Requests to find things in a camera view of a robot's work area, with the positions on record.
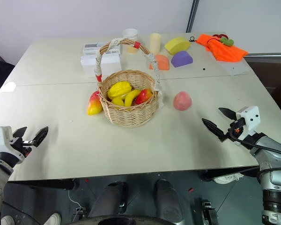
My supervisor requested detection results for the thin white floor cable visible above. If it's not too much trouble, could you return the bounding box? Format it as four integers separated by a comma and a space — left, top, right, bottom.
68, 189, 85, 212

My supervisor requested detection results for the purple foam block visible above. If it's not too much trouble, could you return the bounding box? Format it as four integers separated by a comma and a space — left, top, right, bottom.
170, 50, 193, 68

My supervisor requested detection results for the white plastic cup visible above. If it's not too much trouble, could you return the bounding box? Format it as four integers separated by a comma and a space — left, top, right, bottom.
122, 28, 140, 55

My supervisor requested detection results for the orange cloth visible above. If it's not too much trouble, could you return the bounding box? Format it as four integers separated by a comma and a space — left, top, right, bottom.
196, 33, 250, 63

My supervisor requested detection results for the dark rounded leg shape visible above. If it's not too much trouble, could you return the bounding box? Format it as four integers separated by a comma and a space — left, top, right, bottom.
154, 179, 186, 224

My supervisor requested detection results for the cream cylinder block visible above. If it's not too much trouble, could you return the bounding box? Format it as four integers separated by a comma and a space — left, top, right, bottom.
149, 33, 162, 56

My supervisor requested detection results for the orange foam block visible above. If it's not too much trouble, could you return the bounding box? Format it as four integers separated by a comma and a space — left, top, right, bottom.
148, 54, 171, 71

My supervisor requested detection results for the small yellow lemon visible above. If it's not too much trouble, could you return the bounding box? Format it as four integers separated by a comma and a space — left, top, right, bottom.
111, 97, 126, 110

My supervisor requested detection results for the yellow foam block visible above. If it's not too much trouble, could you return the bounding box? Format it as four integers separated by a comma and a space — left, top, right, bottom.
164, 37, 192, 56

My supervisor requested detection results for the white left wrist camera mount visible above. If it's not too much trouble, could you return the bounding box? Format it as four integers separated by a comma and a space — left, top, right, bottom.
0, 126, 26, 164

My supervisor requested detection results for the small white labelled box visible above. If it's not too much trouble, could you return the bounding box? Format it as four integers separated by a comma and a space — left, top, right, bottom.
83, 42, 121, 56

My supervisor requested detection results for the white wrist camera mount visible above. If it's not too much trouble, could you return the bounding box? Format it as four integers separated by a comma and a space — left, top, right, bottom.
235, 105, 261, 139
0, 126, 26, 164

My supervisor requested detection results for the grey vertical post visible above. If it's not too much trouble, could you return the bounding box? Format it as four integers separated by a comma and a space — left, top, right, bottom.
185, 0, 200, 34

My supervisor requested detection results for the white sneaker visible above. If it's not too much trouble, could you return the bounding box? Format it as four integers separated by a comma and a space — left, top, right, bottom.
0, 215, 15, 225
213, 172, 244, 185
43, 211, 62, 225

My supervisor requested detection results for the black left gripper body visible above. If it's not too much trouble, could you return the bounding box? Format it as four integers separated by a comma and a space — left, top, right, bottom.
10, 139, 36, 158

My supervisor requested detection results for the yellow starfruit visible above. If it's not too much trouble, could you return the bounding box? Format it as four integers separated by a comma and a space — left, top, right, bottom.
107, 81, 133, 99

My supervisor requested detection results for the white paper sheet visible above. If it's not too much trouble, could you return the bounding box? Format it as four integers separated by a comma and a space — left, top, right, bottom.
221, 57, 251, 76

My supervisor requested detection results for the wicker basket with handle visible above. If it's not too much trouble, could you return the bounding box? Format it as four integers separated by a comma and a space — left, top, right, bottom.
94, 38, 165, 128

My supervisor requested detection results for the red yellow mango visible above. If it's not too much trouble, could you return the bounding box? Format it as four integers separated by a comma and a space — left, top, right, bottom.
87, 90, 104, 116
135, 88, 154, 105

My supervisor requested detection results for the black table frame bar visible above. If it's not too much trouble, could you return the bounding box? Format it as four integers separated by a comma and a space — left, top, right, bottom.
7, 178, 80, 191

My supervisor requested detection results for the yellow banana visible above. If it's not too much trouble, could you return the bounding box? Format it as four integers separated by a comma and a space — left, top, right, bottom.
124, 89, 142, 108

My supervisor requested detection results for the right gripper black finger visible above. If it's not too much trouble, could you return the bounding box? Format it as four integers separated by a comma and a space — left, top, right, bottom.
201, 118, 227, 142
218, 107, 237, 121

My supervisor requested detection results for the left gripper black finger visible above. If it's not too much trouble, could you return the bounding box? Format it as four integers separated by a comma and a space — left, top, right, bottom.
32, 126, 49, 148
12, 127, 28, 143

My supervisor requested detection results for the large white box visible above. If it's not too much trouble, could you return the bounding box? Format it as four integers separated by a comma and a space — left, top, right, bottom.
80, 48, 122, 77

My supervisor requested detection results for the red green plush toy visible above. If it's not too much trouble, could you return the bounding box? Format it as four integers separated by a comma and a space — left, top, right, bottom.
211, 33, 235, 46

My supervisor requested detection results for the pink peach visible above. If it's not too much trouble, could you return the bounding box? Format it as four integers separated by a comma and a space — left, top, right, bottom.
173, 91, 192, 111

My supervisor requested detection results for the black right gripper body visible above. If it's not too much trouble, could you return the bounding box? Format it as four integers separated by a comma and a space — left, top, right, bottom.
225, 118, 247, 142

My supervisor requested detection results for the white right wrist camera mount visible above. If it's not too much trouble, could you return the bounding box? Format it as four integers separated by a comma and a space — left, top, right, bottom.
235, 105, 261, 139

